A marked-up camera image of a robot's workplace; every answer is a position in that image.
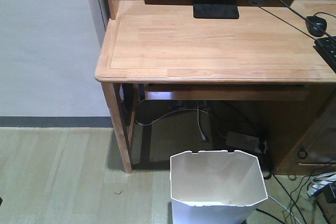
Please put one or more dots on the black monitor stand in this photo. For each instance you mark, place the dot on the black monitor stand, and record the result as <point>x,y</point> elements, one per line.
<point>215,9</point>

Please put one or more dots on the wooden desk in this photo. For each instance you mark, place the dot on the wooden desk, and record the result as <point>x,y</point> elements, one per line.
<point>266,55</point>

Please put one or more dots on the black keyboard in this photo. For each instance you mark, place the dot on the black keyboard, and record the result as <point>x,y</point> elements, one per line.
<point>326,48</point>

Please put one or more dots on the white plastic trash bin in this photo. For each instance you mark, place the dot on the white plastic trash bin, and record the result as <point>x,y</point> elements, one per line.
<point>215,186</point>

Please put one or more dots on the white power strip under desk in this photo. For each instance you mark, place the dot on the white power strip under desk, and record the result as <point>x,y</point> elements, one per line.
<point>246,142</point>

